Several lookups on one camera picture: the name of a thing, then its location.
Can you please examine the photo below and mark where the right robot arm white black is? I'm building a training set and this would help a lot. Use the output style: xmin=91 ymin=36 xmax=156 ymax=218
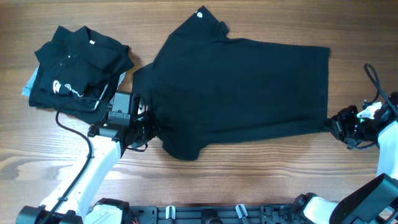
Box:
xmin=290 ymin=101 xmax=397 ymax=223

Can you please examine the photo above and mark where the black t-shirt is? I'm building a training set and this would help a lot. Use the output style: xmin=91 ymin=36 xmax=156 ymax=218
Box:
xmin=132 ymin=7 xmax=330 ymax=161

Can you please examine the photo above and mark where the stack of folded black clothes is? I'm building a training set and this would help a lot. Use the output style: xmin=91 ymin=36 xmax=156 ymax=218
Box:
xmin=29 ymin=26 xmax=134 ymax=124

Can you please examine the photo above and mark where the light grey folded garment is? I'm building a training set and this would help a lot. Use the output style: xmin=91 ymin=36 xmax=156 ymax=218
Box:
xmin=21 ymin=67 xmax=39 ymax=97

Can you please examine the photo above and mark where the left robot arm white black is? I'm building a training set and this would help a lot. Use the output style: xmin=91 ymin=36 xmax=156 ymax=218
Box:
xmin=16 ymin=91 xmax=159 ymax=223

